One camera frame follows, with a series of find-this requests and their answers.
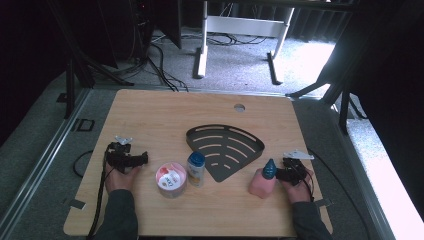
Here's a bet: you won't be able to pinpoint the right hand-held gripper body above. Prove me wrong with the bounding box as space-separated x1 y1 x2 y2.
282 148 315 187

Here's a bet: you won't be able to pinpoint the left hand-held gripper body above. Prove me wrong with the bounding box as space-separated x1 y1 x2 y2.
105 135 135 175

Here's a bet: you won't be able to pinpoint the pink bottle with blue cap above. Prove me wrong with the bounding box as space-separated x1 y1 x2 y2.
247 158 278 200

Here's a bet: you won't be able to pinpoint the pink tub with white lid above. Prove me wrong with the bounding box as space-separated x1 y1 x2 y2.
154 161 188 200

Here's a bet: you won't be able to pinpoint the white bottle with blue cap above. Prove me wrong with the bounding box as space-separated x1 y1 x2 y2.
186 151 207 189

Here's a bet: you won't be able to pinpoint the black slotted corner shelf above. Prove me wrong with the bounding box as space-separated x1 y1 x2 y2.
185 123 266 184

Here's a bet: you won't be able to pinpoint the person's right hand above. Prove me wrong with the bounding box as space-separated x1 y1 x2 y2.
282 167 315 205

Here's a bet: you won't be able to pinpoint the person's left hand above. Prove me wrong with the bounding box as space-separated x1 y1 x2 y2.
104 164 143 195

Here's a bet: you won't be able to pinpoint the grey tape piece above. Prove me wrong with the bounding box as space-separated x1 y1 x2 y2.
314 197 335 208
61 197 87 211

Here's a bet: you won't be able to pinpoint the black metal stand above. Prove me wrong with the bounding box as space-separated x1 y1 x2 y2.
46 0 135 120
285 13 369 136

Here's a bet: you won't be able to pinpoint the dark computer cabinet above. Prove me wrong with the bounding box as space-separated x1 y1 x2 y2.
98 0 155 69

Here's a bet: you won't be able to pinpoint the thin black gripper wire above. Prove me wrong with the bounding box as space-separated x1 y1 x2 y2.
300 168 316 203

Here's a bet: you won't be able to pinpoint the black cable loop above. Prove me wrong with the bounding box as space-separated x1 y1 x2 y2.
72 149 95 179

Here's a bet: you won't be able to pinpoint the long black right gripper cable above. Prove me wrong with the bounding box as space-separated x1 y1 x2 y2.
306 147 372 240

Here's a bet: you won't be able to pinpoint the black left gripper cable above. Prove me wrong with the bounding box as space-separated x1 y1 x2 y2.
86 146 116 240

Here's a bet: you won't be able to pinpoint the aluminium rail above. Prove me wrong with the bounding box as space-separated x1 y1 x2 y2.
328 99 398 240
0 87 93 236

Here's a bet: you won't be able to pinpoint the bundle of black floor cables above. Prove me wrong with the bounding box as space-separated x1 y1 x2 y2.
146 31 190 93

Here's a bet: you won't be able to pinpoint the cables under white desk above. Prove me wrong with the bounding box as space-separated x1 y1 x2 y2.
186 31 270 47

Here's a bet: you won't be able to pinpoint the white desk frame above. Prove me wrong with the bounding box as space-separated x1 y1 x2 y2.
192 0 296 86

